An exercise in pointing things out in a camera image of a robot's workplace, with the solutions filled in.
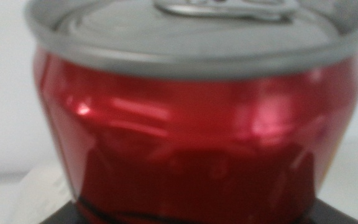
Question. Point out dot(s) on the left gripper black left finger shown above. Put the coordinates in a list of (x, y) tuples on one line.
[(68, 216)]

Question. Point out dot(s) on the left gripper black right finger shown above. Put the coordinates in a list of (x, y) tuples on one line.
[(325, 214)]

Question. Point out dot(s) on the red soda can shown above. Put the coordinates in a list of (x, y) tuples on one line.
[(197, 124)]

